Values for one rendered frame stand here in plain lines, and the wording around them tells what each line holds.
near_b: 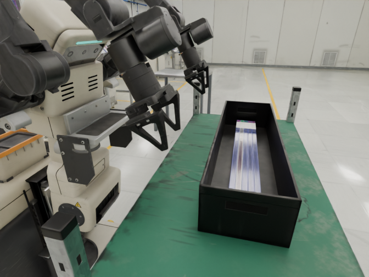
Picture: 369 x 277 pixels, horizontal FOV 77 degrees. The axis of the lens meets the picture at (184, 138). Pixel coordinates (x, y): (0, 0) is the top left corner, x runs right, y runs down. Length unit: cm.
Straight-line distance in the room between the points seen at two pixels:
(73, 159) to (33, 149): 39
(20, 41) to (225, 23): 934
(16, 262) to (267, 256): 93
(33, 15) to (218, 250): 67
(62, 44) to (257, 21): 922
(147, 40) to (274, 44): 940
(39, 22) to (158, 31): 38
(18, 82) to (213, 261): 49
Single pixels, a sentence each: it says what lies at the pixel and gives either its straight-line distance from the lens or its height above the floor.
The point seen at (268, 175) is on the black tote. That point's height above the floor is 96.
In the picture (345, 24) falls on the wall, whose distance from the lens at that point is 1018.
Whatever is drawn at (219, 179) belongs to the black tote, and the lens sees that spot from 62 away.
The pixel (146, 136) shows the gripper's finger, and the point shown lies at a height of 114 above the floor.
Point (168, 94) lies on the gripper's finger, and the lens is 46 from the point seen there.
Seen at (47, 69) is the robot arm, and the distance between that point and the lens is 55.
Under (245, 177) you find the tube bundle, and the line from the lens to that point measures 58.
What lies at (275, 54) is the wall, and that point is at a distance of 980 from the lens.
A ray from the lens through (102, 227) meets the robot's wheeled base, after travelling 152.
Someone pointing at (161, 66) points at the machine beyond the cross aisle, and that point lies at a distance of 710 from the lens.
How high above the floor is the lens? 132
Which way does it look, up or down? 25 degrees down
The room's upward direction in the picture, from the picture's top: straight up
